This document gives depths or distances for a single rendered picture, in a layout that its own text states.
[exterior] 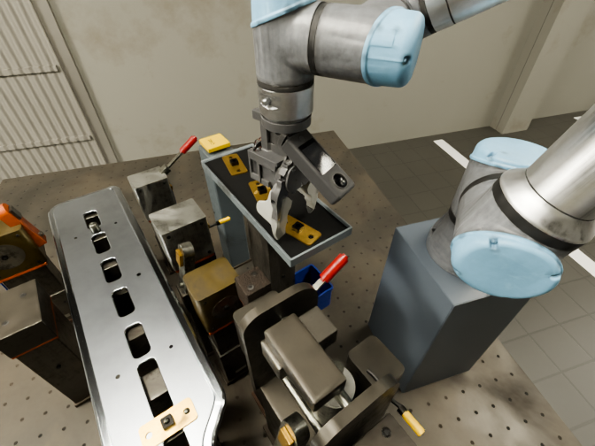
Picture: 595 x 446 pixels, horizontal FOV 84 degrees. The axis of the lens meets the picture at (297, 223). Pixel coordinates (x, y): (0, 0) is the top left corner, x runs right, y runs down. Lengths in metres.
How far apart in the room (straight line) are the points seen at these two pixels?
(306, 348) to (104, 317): 0.46
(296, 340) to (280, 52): 0.35
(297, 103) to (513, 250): 0.31
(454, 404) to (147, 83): 2.39
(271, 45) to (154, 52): 2.11
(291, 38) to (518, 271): 0.37
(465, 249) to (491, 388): 0.66
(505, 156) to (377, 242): 0.77
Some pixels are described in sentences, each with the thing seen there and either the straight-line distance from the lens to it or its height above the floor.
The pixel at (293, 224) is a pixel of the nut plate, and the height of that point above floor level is 1.17.
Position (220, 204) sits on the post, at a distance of 0.95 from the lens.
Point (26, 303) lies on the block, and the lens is 0.84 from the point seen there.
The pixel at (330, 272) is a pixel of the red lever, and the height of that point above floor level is 1.14.
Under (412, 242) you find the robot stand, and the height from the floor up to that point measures 1.10.
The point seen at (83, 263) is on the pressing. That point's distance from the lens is 0.90.
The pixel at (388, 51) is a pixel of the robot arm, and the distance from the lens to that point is 0.38.
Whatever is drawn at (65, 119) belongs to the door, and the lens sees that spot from 2.71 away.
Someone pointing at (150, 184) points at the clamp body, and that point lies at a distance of 0.96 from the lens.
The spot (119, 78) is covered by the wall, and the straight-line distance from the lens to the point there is 2.58.
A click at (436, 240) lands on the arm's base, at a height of 1.13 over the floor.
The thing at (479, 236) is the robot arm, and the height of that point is 1.30.
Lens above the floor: 1.58
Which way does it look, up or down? 43 degrees down
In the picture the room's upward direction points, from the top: straight up
